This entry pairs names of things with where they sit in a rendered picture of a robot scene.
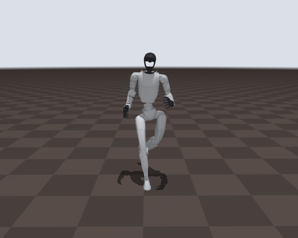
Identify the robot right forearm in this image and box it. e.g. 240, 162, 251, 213
126, 92, 133, 110

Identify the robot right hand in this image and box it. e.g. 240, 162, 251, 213
123, 105, 129, 118

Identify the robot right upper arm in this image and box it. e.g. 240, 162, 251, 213
129, 72, 139, 97

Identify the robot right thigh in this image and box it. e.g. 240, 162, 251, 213
135, 114, 149, 155

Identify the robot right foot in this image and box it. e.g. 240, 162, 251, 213
143, 179, 151, 190

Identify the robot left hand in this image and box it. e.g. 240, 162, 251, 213
163, 97, 174, 108

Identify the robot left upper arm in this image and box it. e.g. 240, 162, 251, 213
159, 74, 171, 99

